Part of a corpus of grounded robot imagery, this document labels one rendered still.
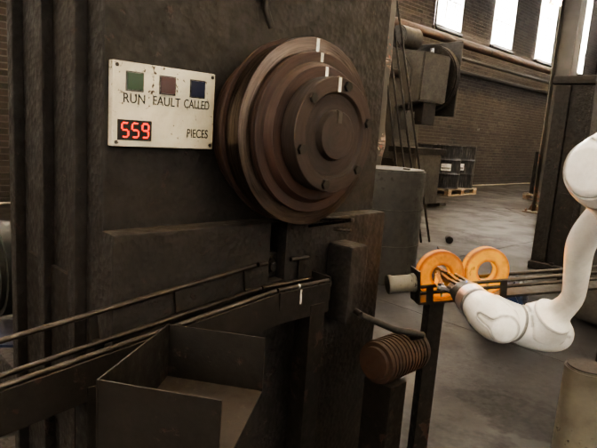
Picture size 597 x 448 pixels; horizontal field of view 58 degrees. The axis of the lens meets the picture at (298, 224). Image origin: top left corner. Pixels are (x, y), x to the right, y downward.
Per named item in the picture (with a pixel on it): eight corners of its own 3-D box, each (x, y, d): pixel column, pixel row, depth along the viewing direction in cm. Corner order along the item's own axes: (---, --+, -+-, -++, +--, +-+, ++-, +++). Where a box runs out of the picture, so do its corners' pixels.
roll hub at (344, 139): (276, 191, 129) (284, 69, 124) (353, 188, 148) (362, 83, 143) (292, 195, 125) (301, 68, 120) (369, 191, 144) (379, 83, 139)
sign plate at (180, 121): (107, 145, 118) (108, 59, 115) (207, 148, 136) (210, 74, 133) (112, 146, 116) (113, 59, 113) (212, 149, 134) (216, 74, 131)
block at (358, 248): (319, 316, 169) (325, 240, 165) (337, 311, 174) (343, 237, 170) (345, 326, 161) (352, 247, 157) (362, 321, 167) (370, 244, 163)
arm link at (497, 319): (453, 318, 147) (495, 330, 150) (480, 345, 132) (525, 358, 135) (469, 282, 145) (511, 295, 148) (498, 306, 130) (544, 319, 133)
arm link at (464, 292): (490, 321, 149) (481, 312, 155) (497, 290, 147) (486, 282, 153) (459, 320, 148) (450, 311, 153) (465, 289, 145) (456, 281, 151)
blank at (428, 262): (414, 250, 172) (417, 252, 168) (460, 247, 174) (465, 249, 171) (414, 297, 175) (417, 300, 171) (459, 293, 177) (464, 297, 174)
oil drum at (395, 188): (326, 272, 443) (335, 162, 428) (371, 263, 484) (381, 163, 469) (385, 291, 401) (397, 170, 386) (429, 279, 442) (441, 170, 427)
